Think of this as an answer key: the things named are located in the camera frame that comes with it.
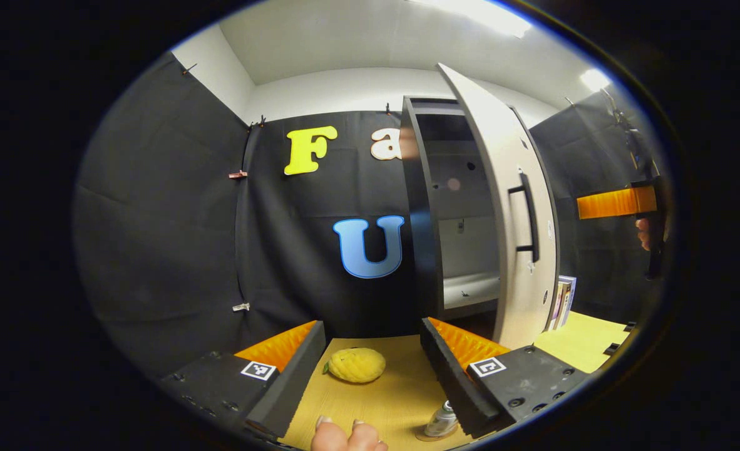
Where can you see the blue-edged book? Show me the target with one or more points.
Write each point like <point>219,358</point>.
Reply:
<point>568,300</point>

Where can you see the round brown coaster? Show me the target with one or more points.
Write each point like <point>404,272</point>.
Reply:
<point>423,435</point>

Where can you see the thin white book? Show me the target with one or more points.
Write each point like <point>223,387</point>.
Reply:
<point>554,307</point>

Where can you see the grey cabinet door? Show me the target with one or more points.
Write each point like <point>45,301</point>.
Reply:
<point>520,300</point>

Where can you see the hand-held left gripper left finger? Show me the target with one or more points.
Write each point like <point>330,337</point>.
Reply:
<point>292,388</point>

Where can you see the white cabinet shelf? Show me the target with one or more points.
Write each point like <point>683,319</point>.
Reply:
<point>470,291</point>

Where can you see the small ceiling light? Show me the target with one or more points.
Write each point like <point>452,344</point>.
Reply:
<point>595,79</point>

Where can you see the black backdrop cloth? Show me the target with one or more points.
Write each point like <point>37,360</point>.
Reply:
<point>595,263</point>
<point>176,219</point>

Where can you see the white clip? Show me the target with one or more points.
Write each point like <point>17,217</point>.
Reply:
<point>241,307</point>

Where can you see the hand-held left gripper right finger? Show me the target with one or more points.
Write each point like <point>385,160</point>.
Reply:
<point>451,388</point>

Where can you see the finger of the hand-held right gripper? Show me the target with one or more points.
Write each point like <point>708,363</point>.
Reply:
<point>614,202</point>

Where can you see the red clip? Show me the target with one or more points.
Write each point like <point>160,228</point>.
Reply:
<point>238,175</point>

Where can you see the white plastic bottle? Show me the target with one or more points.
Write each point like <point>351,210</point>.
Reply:
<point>442,423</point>

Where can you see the yellow pineapple toy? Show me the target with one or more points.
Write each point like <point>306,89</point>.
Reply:
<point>357,365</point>

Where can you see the dark grey cabinet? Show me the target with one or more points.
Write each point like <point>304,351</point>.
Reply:
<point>423,250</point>

